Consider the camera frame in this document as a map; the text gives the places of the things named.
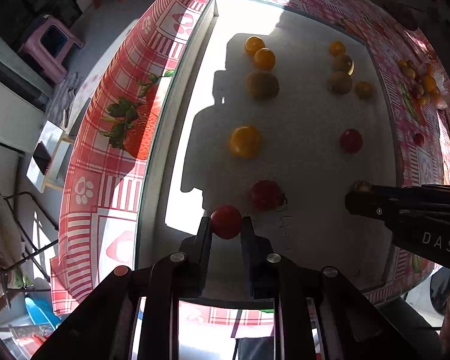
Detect red cherry tomato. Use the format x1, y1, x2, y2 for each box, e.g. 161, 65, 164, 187
251, 180, 285, 211
210, 205, 242, 240

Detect white foam tray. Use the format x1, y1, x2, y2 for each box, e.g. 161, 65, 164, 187
136, 0, 398, 291

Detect red checkered strawberry tablecloth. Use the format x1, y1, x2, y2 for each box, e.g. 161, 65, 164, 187
51, 0, 446, 315

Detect clear glass fruit bowl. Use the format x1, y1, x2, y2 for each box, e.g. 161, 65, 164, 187
418, 63, 450, 111

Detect brown round fruit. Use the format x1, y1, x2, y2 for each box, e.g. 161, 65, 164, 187
245, 71, 280, 100

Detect yellow cherry tomato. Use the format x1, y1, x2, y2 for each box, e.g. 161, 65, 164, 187
253, 47, 276, 71
229, 125, 263, 159

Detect pink plastic stool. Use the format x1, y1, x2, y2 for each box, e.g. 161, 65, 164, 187
19, 15, 85, 85

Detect green-brown round fruit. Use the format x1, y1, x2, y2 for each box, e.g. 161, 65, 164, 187
328, 71, 353, 95

